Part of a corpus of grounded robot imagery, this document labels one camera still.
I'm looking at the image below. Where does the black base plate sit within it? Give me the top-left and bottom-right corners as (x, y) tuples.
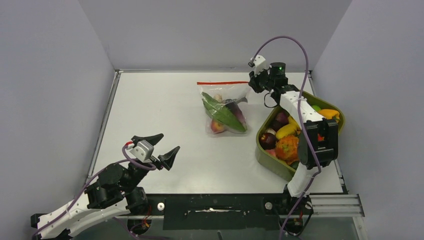
(126, 193), (314, 234)

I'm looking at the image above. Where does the grey toy fish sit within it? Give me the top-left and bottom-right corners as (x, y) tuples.
(223, 97), (248, 105)

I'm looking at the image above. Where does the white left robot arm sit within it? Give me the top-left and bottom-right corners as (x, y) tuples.
(30, 133), (181, 240)

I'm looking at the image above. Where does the orange yellow bell pepper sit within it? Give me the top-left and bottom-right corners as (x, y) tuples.
(318, 109), (340, 122)

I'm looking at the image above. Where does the orange peach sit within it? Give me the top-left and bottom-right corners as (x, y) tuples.
(210, 119), (226, 134)

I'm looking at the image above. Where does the olive green plastic bin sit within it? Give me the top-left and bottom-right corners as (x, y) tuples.
(255, 91), (345, 182)

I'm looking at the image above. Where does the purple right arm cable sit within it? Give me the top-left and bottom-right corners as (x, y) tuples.
(248, 35), (322, 240)

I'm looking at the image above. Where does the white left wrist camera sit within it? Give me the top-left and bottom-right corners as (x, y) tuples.
(125, 140), (154, 164)

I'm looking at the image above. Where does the green leaf vegetable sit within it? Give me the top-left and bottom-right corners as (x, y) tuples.
(201, 92), (247, 133)

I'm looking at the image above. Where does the clear orange zip bag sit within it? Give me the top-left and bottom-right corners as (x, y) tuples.
(196, 81), (250, 135)

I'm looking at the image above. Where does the orange bumpy fruit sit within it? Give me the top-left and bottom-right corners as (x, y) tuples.
(275, 135), (299, 164)

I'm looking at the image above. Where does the dark mangosteen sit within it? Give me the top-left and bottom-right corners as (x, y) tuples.
(258, 132), (278, 150)

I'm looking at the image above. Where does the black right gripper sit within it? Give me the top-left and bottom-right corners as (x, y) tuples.
(250, 66), (275, 94)

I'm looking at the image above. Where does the purple eggplant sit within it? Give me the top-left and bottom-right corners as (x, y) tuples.
(226, 101), (246, 125)

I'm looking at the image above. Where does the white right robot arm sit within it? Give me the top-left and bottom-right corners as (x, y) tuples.
(248, 57), (339, 214)

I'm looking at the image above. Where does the purple red onion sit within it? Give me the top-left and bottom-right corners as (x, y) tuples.
(275, 112), (289, 126)

